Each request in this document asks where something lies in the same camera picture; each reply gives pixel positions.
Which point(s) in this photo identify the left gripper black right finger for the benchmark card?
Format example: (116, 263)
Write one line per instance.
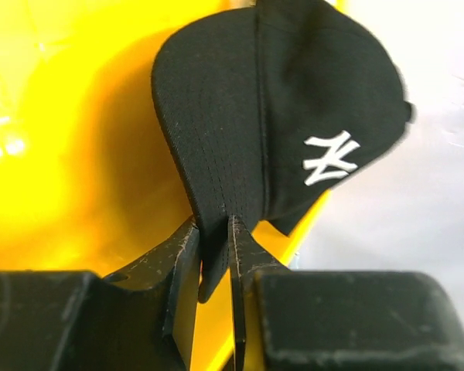
(260, 301)

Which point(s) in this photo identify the yellow plastic tray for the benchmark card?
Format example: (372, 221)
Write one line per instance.
(88, 184)

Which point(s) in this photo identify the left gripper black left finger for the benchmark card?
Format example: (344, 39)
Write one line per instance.
(157, 314)

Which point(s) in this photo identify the black NY baseball cap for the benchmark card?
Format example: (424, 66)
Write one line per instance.
(266, 107)

